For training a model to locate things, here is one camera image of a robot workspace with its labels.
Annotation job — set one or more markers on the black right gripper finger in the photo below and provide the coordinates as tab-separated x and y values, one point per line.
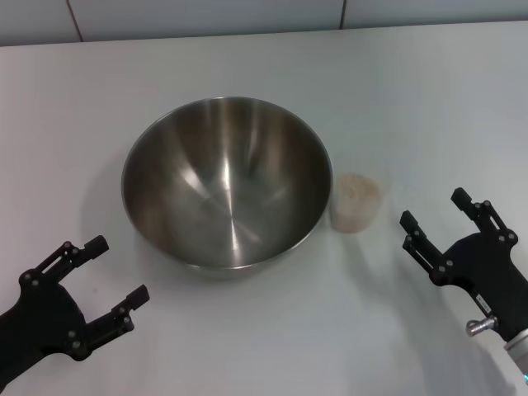
422	249
486	218

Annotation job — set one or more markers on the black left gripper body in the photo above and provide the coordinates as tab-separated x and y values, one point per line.
45	321

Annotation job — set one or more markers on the white rice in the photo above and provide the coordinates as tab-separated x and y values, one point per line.
356	198

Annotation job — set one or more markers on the clear plastic cup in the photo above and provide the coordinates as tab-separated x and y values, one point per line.
356	218

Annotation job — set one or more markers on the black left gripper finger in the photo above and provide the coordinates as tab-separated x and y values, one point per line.
115	321
68	257

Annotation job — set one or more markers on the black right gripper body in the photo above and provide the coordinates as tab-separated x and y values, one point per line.
486	272

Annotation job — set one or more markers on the stainless steel mixing bowl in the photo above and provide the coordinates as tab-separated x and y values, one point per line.
227	185

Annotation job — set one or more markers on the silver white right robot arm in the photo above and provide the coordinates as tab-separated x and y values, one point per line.
520	350

